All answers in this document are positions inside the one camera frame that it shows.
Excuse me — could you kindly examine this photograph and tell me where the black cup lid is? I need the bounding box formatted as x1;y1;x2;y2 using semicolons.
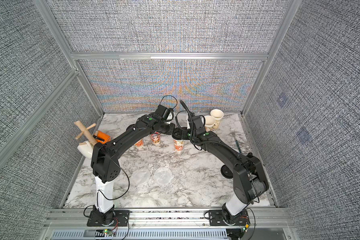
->
221;165;233;179
172;128;187;140

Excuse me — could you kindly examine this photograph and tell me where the red patterned paper cup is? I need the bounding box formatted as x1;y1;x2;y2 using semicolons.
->
150;133;161;145

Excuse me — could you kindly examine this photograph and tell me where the yellow patterned paper cup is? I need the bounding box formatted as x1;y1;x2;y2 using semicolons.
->
135;139;144;149

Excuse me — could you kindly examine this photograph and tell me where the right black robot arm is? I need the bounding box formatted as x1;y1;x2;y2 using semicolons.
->
172;116;269;222

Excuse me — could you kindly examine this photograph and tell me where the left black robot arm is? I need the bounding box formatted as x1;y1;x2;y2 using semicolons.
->
91;113;175;214

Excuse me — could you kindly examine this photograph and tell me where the translucent leak-proof paper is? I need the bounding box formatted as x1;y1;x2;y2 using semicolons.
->
130;169;151;186
153;167;174;186

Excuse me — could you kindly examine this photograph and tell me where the red flower paper cup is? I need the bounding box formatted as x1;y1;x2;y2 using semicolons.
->
205;116;216;132

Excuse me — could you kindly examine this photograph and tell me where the orange mug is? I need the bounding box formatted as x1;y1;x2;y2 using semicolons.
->
93;131;111;144

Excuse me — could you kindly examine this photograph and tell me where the wooden mug tree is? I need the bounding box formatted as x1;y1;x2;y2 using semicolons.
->
74;121;98;146

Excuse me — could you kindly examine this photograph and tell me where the white mug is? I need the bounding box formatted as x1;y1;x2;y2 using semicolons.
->
77;141;94;159

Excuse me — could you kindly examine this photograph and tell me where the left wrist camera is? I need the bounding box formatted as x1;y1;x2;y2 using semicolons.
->
153;104;174;124

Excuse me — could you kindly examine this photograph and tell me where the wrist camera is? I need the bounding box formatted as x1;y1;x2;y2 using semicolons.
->
153;104;174;124
186;115;191;129

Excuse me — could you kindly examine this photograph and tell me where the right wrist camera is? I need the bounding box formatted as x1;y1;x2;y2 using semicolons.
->
186;115;191;129

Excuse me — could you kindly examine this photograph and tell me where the green handled fork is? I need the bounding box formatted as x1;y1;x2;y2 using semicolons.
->
231;128;242;154

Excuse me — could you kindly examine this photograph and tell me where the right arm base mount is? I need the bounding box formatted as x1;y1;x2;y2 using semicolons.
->
206;210;251;229

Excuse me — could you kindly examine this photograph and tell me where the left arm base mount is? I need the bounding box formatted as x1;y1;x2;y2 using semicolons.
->
87;209;130;227

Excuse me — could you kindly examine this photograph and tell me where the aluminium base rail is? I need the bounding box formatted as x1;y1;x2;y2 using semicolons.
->
39;207;299;240

